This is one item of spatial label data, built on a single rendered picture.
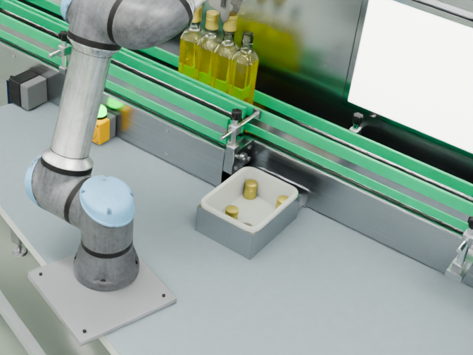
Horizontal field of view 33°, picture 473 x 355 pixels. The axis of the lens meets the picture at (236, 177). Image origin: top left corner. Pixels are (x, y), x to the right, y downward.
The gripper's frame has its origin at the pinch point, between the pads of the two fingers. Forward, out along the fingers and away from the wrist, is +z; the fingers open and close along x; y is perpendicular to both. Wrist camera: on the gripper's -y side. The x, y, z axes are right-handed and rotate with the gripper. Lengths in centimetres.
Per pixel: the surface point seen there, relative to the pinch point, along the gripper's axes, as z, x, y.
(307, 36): 3.9, -12.1, -17.0
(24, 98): 38, 23, 55
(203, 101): 24.0, 5.8, 2.4
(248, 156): 32.9, 8.1, -15.0
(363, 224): 39, 6, -50
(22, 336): 97, 52, 29
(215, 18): 1.8, 0.7, 4.3
